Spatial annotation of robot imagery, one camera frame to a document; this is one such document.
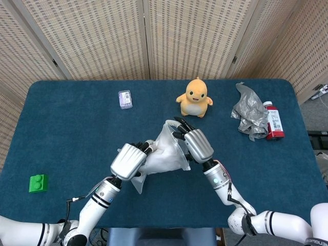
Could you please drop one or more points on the red juice bottle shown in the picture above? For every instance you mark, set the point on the red juice bottle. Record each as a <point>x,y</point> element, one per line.
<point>276,123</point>

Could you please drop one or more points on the white power strip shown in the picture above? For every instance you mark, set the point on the white power strip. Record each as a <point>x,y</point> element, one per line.
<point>323,89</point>

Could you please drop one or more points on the woven beige folding screen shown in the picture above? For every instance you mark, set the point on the woven beige folding screen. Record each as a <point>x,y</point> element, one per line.
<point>102,38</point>

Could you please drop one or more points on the crumpled grey plastic bag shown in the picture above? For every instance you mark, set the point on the crumpled grey plastic bag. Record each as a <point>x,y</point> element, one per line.
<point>248,110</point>

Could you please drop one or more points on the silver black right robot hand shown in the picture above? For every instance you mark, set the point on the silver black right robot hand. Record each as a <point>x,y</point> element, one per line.
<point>200,146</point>

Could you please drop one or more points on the grey bag on floor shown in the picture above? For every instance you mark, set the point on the grey bag on floor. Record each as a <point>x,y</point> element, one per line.
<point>323,164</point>

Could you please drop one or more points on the orange plush dinosaur toy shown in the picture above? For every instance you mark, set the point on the orange plush dinosaur toy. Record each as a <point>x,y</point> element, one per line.
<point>193,102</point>

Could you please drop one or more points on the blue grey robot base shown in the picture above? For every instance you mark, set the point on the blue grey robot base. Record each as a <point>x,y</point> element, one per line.
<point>159,238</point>

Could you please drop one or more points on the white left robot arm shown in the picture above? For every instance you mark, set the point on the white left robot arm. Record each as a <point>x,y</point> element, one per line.
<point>94,207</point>

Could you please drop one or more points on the frosted translucent plastic bag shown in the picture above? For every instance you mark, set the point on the frosted translucent plastic bag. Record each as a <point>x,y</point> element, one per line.
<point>166,159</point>

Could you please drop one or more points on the blue felt tablecloth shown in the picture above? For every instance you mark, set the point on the blue felt tablecloth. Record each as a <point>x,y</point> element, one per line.
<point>77,128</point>

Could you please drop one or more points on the black equipment case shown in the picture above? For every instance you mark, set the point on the black equipment case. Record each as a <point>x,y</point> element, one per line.
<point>319,139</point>

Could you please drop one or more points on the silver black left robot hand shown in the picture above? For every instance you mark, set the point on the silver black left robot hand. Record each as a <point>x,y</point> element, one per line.
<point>126,162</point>

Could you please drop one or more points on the small purple clear case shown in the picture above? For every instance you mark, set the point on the small purple clear case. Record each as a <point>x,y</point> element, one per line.
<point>125,99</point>

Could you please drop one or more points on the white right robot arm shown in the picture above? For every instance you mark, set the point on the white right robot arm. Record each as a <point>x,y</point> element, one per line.
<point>220,179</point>

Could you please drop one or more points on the green toy building brick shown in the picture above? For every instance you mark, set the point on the green toy building brick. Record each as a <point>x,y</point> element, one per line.
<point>38,184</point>

